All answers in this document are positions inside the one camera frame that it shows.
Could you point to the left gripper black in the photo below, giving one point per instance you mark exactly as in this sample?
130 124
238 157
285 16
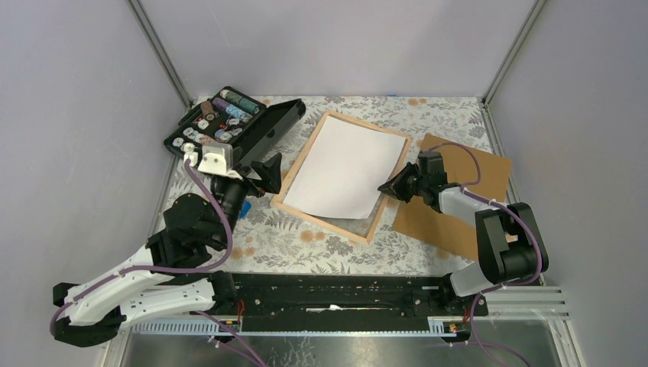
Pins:
270 172

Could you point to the black sewing kit case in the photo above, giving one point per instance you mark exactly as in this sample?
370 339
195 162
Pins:
251 140

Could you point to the teal thread spool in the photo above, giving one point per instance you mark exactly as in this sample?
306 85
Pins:
240 101

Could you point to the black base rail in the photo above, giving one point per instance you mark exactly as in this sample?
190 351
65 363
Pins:
334 302

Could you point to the purple thread spool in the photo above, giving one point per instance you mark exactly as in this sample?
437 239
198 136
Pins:
225 106

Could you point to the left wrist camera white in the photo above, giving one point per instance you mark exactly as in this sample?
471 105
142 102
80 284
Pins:
216 159

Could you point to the grey slotted cable duct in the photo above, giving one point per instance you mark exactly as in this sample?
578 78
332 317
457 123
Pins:
204 327

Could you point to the right aluminium corner post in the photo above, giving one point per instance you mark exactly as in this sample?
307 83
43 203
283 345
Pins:
511 55

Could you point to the light blue thread spool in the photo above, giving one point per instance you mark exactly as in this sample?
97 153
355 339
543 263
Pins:
238 113

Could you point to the aluminium corner post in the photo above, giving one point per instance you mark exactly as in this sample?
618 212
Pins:
160 52
511 55

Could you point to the yellow blue toy car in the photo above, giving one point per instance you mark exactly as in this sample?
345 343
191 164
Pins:
245 209

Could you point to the wooden picture frame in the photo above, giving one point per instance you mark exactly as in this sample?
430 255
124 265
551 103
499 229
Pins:
357 230

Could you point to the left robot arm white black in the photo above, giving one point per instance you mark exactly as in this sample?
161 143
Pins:
178 268

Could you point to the photo print white back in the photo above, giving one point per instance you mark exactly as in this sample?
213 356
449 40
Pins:
343 168

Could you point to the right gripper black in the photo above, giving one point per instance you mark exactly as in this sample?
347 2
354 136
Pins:
394 187

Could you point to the left aluminium corner post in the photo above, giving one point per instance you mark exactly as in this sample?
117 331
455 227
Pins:
160 52

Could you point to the brown thread spool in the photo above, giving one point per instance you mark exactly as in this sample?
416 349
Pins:
207 110

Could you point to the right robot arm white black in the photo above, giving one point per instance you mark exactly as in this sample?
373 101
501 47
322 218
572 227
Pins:
510 248

